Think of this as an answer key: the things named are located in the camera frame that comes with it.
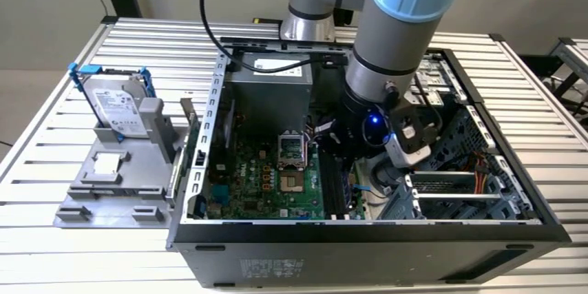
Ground metal socket cover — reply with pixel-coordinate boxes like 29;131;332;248
277;132;308;170

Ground silver CPU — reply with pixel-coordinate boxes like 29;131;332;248
91;154;121;176

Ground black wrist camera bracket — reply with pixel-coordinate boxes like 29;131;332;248
389;101;439;143

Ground graphics card with metal bracket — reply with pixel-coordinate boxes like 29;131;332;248
167;92;203;211

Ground CPU socket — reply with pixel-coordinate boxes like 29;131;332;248
279;169;307;194

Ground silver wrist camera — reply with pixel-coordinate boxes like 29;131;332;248
383;130;433;168

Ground grey optical drive cage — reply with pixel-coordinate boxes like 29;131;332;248
411;49;465;109

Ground grey metal disk bay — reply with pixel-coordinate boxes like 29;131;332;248
403;169;533;221

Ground black open PC case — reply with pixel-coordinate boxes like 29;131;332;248
164;35;573;290

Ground red yellow power wires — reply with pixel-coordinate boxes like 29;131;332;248
461;151;495;196

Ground green motherboard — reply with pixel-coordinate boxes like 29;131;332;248
205;135;368;221

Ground grey power supply unit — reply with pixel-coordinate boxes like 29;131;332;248
224;51;315;136

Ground neighbouring metal table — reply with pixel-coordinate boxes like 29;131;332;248
545;37;588;116

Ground grey parts rack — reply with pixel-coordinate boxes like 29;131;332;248
53;99;193;231

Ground black RAM slot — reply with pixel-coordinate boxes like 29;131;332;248
320;154;332;220
332;169;345;220
327;166;339;220

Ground hard disk in blue carrier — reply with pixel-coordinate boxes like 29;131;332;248
67;63;155;144

